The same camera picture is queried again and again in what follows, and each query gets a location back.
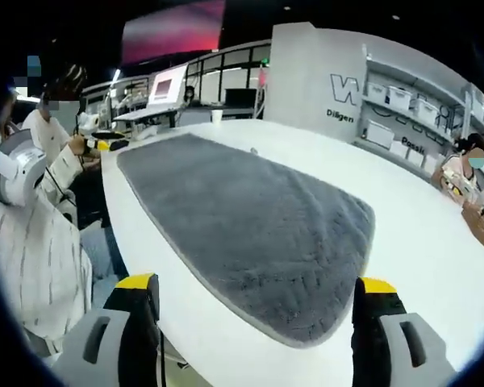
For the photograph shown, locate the grey towel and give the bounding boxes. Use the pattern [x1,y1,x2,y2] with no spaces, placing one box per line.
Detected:
[115,134,377,350]

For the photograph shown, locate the person's left hand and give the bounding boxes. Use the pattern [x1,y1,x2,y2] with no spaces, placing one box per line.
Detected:
[69,135,91,158]

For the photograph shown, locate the white desk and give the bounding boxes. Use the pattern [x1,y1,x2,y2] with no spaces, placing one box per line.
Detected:
[111,105,182,122]

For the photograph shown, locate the large display screen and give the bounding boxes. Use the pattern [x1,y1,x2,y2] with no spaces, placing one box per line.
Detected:
[147,66,189,106]

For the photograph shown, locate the white grey chest device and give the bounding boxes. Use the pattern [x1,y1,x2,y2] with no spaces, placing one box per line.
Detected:
[0,127,48,207]

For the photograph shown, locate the black monitor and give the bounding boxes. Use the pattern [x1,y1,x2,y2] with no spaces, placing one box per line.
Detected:
[224,88,258,109]

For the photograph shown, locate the wooden tray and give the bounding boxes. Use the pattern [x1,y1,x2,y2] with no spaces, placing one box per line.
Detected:
[461,200,484,259]

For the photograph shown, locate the large white storage box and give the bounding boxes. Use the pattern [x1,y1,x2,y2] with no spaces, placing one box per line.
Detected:
[365,120,396,149]

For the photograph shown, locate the white lidded storage bin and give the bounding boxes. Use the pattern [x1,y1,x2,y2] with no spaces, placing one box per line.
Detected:
[365,82,390,102]
[413,98,440,126]
[389,86,412,112]

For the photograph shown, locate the grey metal shelving rack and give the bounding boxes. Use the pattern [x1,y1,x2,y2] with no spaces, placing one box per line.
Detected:
[353,42,484,170]

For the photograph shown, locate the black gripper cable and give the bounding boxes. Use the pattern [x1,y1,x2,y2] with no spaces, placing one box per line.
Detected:
[44,159,80,221]

